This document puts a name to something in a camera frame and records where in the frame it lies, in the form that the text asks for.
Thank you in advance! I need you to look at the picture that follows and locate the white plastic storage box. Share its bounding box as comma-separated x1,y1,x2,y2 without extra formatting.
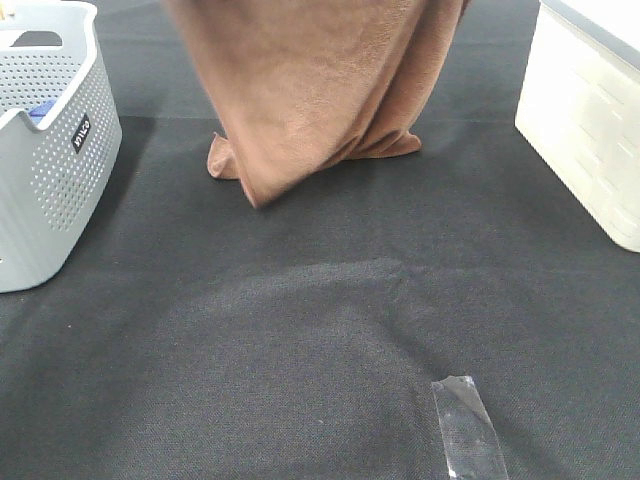
515,1,639,252

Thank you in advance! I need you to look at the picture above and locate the blue item in basket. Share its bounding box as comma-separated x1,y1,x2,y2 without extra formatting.
28,100,55,119

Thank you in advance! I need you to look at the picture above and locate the grey perforated laundry basket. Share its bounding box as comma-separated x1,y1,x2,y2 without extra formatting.
1,1,122,293

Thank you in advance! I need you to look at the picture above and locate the black table cloth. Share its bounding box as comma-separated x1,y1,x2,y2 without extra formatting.
1,1,639,479

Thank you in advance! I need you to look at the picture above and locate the brown towel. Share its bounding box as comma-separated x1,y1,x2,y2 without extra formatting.
166,1,468,207

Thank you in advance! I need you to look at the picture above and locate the clear tape strip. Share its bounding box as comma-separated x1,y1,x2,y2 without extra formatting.
431,376,509,480

